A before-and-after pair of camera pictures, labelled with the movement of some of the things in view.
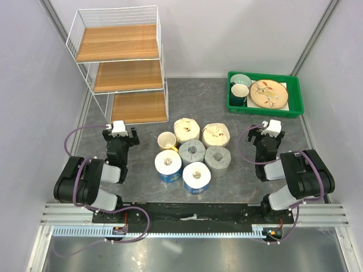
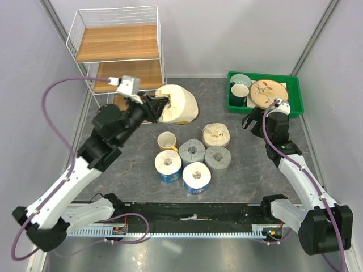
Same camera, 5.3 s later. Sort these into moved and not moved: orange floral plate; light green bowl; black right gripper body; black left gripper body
Moved: black left gripper body; black right gripper body
Not moved: orange floral plate; light green bowl
